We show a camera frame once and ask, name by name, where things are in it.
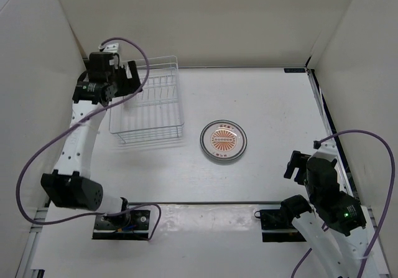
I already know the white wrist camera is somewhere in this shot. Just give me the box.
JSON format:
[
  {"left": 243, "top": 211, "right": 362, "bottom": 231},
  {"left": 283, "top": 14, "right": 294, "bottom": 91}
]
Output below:
[
  {"left": 98, "top": 42, "right": 120, "bottom": 53},
  {"left": 312, "top": 140, "right": 338, "bottom": 162}
]

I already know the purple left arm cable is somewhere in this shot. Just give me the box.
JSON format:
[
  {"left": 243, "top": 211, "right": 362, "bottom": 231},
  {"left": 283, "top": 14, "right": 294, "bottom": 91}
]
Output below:
[{"left": 16, "top": 37, "right": 162, "bottom": 241}]

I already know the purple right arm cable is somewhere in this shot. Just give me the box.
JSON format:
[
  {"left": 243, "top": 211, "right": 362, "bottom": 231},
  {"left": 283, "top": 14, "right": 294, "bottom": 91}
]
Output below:
[{"left": 290, "top": 129, "right": 397, "bottom": 278}]

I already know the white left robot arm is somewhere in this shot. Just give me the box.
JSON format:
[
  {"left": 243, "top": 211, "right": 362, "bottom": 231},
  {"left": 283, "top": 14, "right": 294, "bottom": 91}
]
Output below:
[{"left": 40, "top": 50, "right": 141, "bottom": 228}]

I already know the white wire dish rack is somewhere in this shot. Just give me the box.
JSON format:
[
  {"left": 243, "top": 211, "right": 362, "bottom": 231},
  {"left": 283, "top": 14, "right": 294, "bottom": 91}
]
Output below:
[{"left": 109, "top": 55, "right": 184, "bottom": 145}]

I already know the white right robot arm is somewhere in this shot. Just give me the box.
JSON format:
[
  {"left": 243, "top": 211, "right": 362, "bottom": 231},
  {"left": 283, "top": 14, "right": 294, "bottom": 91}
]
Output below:
[{"left": 279, "top": 151, "right": 380, "bottom": 277}]

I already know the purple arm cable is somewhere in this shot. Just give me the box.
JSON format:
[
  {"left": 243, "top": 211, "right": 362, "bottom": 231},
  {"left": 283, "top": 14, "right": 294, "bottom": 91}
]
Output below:
[
  {"left": 16, "top": 37, "right": 162, "bottom": 241},
  {"left": 290, "top": 129, "right": 397, "bottom": 278}
]

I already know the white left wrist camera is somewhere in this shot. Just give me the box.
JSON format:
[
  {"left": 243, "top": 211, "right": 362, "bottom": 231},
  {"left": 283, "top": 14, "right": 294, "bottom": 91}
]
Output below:
[{"left": 98, "top": 42, "right": 120, "bottom": 53}]

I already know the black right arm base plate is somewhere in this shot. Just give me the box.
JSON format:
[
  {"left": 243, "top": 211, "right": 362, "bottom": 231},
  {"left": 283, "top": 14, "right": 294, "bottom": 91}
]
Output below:
[{"left": 254, "top": 210, "right": 305, "bottom": 243}]

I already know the white plate with dark rim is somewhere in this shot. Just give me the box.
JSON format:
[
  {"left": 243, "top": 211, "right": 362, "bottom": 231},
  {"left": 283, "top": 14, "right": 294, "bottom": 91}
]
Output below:
[{"left": 199, "top": 119, "right": 249, "bottom": 162}]

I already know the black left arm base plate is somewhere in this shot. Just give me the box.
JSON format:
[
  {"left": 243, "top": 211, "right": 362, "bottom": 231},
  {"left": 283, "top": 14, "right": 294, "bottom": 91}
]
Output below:
[{"left": 91, "top": 210, "right": 150, "bottom": 241}]

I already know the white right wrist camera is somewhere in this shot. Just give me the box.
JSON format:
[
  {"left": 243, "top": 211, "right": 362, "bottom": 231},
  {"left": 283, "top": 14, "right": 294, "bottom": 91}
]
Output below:
[{"left": 312, "top": 140, "right": 338, "bottom": 162}]

